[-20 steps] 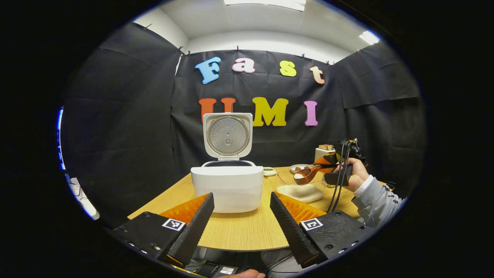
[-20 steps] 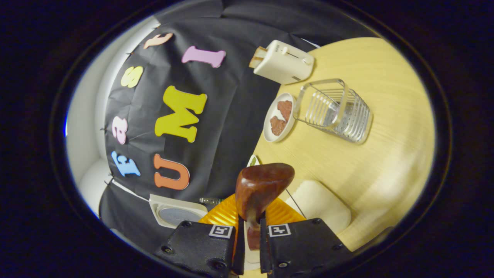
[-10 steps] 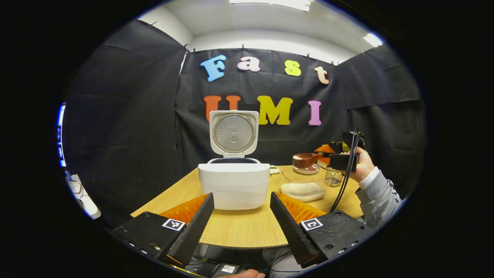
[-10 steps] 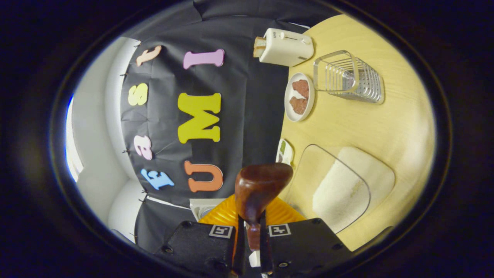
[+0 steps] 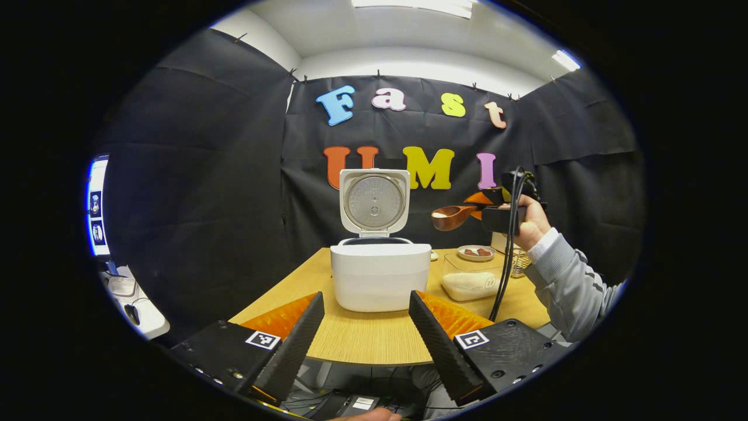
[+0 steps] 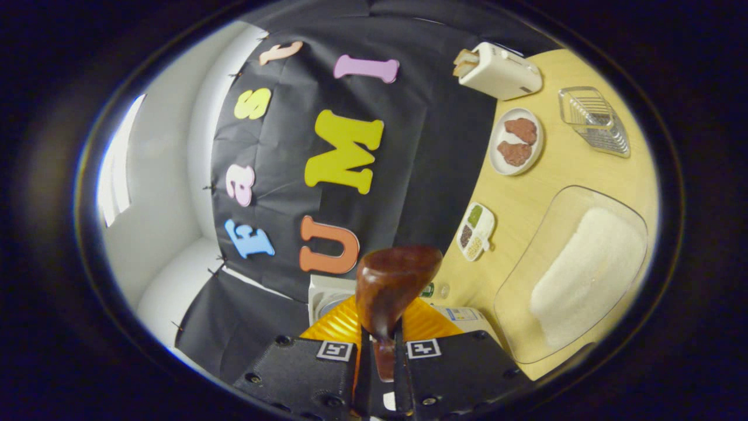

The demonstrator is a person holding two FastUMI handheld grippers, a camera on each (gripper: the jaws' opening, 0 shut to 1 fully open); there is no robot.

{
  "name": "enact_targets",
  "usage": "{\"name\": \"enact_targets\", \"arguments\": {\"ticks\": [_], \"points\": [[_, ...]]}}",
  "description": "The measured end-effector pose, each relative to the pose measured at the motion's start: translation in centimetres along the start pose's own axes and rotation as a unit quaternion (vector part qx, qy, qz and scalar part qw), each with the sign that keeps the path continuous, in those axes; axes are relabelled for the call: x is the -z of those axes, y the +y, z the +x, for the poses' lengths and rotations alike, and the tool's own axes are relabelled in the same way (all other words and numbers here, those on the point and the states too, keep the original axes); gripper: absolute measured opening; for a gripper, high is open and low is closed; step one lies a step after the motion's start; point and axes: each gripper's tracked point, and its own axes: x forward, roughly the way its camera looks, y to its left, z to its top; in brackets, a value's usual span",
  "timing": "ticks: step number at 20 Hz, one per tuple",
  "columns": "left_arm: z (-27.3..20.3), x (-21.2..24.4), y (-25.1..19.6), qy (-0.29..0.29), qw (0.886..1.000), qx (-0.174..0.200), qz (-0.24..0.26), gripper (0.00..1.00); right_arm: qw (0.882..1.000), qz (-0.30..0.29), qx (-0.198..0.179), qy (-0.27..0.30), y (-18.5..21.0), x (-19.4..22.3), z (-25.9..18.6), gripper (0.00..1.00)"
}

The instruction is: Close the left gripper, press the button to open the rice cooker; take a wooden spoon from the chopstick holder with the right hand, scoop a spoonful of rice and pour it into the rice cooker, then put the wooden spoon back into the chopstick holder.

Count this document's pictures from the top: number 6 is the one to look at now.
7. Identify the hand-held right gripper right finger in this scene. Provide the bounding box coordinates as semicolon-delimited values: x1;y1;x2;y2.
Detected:
394;295;534;421

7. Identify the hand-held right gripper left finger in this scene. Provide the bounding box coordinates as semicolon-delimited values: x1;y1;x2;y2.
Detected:
233;294;373;421

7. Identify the white rice cooker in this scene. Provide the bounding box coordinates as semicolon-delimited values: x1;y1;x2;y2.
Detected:
308;275;497;346

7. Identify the brown wooden spoon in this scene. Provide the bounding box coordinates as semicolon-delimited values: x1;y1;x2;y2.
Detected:
355;246;444;384

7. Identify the clear glass rice tray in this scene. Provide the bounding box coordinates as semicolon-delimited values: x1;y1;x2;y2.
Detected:
493;185;649;365

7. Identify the white divided condiment dish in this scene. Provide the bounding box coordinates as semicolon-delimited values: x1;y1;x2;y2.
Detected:
456;202;496;262

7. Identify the black backdrop cloth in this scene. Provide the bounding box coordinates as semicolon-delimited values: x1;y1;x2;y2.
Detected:
172;0;562;387

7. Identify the brown meat piece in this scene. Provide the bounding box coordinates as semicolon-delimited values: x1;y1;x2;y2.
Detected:
497;140;534;167
504;118;538;146

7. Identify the white round plate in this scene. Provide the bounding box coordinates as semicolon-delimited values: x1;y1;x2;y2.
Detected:
489;108;545;177

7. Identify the large ceiling light panel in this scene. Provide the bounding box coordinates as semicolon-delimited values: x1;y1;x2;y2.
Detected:
96;94;147;229

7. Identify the white toaster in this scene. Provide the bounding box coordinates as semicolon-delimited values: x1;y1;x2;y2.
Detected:
458;42;543;101

